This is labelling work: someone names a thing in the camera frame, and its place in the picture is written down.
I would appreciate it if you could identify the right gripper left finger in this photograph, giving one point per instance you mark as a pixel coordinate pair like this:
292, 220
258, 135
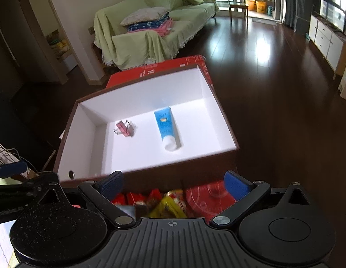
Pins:
99, 195

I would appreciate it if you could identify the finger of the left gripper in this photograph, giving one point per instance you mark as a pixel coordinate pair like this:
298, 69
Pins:
12, 169

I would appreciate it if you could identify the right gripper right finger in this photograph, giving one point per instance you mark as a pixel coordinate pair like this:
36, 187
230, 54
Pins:
248, 196

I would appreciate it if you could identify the pink binder clip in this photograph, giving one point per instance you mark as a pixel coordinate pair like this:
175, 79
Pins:
125, 128

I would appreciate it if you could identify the yellow snack bag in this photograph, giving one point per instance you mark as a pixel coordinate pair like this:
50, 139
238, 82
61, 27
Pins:
172, 205

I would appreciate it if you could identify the blue cream tube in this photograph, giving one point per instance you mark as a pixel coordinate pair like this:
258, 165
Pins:
167, 128

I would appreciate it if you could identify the red snack packet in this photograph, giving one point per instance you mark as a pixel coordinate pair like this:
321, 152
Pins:
130, 199
154, 197

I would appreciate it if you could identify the red cardboard mat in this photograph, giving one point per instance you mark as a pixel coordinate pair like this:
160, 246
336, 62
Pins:
202, 200

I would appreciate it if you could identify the brown white storage box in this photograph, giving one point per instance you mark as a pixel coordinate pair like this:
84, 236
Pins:
91, 150

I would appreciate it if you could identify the white tv cabinet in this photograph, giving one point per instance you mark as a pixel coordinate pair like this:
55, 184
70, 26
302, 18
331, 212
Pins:
331, 43

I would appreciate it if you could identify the pink folded blanket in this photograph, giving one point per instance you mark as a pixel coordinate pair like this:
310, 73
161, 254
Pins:
163, 30

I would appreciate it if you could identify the blue folded blanket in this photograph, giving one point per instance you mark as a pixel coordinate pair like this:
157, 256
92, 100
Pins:
148, 24

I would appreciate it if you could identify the grey white pillow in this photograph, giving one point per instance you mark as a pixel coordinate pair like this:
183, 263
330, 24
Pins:
145, 15

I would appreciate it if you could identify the yellow bucket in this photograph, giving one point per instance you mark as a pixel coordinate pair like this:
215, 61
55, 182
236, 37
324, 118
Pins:
261, 7

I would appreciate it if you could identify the green covered sofa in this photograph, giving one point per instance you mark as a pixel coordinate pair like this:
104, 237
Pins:
133, 33

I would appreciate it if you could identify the flat screen television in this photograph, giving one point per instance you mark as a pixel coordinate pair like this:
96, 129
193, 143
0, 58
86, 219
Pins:
335, 12

